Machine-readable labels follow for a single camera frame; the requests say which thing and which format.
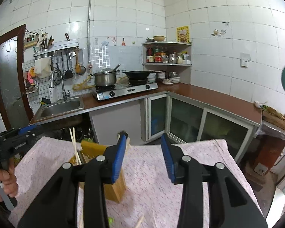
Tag yellow slotted utensil holder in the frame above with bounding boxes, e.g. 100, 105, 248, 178
69, 140, 128, 204

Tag steel cooking pot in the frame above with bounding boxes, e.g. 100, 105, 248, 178
90, 64, 121, 87

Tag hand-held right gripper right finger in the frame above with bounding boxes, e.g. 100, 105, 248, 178
161, 133, 269, 228

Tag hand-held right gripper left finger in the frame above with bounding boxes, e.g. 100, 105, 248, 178
18, 131, 129, 228

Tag yellow wall poster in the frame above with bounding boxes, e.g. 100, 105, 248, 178
176, 25, 190, 43

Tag white wall switch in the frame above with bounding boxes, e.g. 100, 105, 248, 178
240, 52, 251, 67

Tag row of sauce bottles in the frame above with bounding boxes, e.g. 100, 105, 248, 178
146, 46, 169, 63

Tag steel wall utensil rack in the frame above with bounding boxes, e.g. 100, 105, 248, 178
33, 40, 80, 58

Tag glass door cabinets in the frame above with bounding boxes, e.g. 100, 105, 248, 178
142, 94, 255, 162

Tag floral pink tablecloth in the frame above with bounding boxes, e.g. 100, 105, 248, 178
8, 135, 264, 228

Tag white hanging cloth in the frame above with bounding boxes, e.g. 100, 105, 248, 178
34, 56, 52, 78

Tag corner wall shelf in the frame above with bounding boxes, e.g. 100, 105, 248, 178
142, 41, 192, 67

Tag wooden hanging ladle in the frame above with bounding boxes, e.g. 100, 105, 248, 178
75, 50, 86, 75

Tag black hanging spatula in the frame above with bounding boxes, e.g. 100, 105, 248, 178
62, 51, 74, 81

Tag steel faucet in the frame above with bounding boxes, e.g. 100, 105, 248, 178
49, 68, 71, 101

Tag steel sink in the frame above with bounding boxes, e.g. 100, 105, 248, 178
34, 97, 85, 122

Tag brown framed glass door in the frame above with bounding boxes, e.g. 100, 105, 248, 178
0, 24, 34, 130

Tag steel gas stove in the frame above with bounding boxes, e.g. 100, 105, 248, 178
92, 80, 159, 101

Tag grey wall pipe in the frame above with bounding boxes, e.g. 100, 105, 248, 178
86, 0, 95, 65

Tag person's left hand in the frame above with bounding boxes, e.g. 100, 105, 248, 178
0, 163, 19, 202

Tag black wok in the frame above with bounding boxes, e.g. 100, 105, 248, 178
122, 70, 167, 80

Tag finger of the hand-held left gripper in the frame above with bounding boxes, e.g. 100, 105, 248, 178
17, 124, 46, 137

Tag brown kitchen counter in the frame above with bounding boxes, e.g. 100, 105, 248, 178
29, 83, 263, 127

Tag stack of white dishes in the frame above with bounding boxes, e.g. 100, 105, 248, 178
148, 72, 181, 85

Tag wall electrical box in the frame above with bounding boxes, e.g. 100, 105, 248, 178
23, 35, 40, 48

